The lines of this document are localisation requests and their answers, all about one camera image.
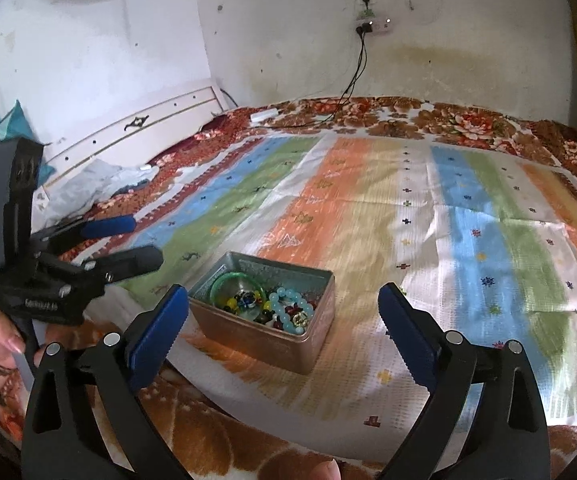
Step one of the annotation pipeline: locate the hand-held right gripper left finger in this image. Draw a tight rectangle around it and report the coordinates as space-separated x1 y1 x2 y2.
21 284 192 480

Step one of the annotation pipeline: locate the white headboard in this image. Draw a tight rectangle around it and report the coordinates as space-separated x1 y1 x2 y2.
41 77 229 193

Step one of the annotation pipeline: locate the teal cloth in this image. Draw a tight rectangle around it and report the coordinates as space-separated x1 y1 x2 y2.
0 97 55 188

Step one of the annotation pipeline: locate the grey crumpled cloth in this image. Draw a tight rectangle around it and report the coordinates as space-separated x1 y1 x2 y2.
43 157 160 226

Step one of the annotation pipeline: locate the green jade bangle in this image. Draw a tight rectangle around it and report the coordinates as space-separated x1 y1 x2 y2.
210 272 265 307

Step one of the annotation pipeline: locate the white power strip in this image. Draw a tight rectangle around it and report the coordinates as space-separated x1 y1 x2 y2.
352 18 395 35

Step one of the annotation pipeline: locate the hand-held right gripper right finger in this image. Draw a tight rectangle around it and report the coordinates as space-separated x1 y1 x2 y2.
377 282 551 480

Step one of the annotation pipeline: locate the yellow and brown bead bracelet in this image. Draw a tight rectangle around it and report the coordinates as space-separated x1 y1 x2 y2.
222 290 275 327

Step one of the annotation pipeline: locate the striped woven mat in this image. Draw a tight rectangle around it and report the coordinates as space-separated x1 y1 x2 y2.
118 130 577 423

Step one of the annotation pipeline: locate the silver metal tin box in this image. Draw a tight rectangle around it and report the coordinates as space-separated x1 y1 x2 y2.
187 251 336 376

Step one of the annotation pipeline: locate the light blue bead bracelet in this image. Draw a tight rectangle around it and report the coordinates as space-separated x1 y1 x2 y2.
267 287 315 335

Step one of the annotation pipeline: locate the person's right hand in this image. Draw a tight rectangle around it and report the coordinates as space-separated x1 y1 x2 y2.
307 460 342 480

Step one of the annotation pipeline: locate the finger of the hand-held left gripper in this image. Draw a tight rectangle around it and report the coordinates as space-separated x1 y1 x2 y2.
33 214 137 254
43 245 164 284

